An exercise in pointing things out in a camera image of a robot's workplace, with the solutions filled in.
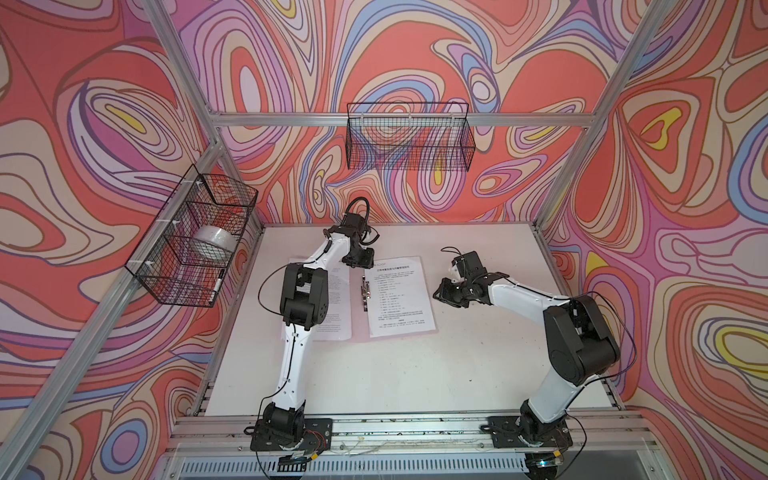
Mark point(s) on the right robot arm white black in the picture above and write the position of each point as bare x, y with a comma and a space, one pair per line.
580, 344

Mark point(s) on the black wire basket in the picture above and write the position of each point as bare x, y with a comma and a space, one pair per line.
409, 136
170, 271

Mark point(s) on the metal folder clip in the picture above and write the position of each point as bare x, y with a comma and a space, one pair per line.
365, 293

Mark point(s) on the black wire basket back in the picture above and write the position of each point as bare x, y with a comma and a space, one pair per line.
409, 136

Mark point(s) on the black wire basket left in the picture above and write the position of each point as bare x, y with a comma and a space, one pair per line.
170, 271

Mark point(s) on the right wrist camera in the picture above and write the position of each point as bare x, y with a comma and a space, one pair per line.
459, 272

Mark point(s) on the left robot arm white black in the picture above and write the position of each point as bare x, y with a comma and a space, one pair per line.
282, 424

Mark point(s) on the white tape roll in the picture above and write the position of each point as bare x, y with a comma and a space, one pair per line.
214, 243

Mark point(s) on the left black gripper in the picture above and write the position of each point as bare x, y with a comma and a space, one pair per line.
367, 262

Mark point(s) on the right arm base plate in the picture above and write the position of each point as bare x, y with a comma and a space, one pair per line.
527, 432

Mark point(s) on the pink file folder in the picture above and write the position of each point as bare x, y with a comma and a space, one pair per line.
360, 326

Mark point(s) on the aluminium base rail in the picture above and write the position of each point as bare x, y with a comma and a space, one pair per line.
594, 444

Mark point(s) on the printed list sheet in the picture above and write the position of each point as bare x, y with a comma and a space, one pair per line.
399, 303

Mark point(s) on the printed english text sheet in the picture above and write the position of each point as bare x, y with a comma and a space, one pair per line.
337, 325

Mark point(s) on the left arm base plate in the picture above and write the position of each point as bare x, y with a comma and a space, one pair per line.
313, 437

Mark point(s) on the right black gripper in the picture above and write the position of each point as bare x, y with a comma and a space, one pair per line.
444, 294

